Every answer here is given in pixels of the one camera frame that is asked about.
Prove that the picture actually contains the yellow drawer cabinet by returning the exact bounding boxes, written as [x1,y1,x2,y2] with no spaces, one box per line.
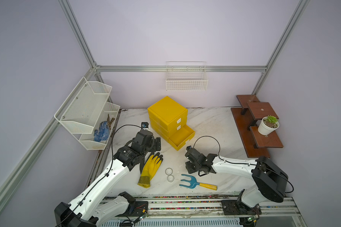
[147,96,186,140]

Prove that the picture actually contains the yellow black work glove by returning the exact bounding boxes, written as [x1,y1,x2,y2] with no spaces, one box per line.
[137,152,163,188]

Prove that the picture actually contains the white mesh two-tier rack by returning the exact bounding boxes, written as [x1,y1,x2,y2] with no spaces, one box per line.
[54,78,120,150]

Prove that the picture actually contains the yellow top drawer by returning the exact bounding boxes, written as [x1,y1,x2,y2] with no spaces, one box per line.
[167,109,188,129]

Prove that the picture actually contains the white wire wall basket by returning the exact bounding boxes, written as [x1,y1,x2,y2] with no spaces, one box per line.
[166,61,208,91]

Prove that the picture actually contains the blue item in rack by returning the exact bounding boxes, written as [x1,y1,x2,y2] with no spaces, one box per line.
[93,121,110,142]

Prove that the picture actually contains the clear tape roll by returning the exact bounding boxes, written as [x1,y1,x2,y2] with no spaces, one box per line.
[165,168,173,176]
[167,175,174,183]

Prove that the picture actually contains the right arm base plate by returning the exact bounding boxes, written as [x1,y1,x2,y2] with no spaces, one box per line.
[221,200,261,215]

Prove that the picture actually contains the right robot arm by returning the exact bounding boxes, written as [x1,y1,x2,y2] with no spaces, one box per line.
[185,146,289,210]

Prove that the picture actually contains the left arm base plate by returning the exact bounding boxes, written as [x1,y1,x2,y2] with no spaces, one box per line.
[119,201,149,217]

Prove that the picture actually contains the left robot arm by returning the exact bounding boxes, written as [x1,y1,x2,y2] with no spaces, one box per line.
[55,130,163,227]

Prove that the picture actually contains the blue garden fork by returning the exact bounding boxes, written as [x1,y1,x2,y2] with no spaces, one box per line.
[180,174,218,191]

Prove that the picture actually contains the yellow bottom drawer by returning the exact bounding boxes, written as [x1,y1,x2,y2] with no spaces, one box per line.
[168,125,195,151]

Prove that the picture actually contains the aluminium frame rail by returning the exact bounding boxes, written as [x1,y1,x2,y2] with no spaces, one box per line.
[95,66,267,72]

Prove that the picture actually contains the white potted succulent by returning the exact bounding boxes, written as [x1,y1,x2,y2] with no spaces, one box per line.
[258,115,279,136]

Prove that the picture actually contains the brown wooden step shelf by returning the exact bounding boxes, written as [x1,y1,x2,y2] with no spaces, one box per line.
[231,95,284,158]

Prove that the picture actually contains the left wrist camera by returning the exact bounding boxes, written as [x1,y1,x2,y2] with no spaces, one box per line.
[141,122,149,130]

